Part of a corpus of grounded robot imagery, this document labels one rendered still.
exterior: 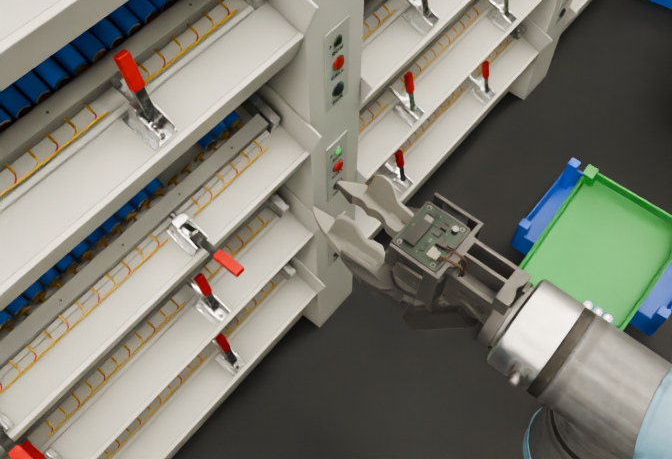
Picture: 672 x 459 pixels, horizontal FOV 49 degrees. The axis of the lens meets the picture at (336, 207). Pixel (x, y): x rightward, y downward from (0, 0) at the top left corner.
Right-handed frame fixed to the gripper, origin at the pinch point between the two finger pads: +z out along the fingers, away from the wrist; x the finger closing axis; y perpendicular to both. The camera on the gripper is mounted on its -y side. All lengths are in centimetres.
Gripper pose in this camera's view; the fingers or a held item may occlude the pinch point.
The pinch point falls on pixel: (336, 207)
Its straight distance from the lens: 73.9
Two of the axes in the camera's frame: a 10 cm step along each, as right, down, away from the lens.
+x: -6.3, 6.6, -4.1
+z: -7.7, -5.4, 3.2
